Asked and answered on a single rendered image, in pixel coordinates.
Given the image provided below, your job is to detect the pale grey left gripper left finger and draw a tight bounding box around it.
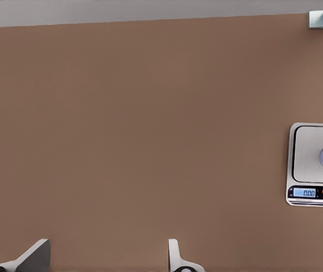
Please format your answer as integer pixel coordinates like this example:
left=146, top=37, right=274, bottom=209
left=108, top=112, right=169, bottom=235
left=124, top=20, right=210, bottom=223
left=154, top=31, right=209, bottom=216
left=0, top=238, right=51, bottom=272

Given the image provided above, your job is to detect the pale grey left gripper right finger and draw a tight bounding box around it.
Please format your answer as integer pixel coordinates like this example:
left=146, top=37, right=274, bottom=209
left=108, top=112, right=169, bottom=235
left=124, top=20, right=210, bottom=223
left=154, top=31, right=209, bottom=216
left=168, top=238, right=205, bottom=272

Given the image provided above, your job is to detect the white digital kitchen scale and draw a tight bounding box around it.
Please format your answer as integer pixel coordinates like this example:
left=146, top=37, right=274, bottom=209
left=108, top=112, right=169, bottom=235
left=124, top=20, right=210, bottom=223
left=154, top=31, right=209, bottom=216
left=286, top=122, right=323, bottom=208

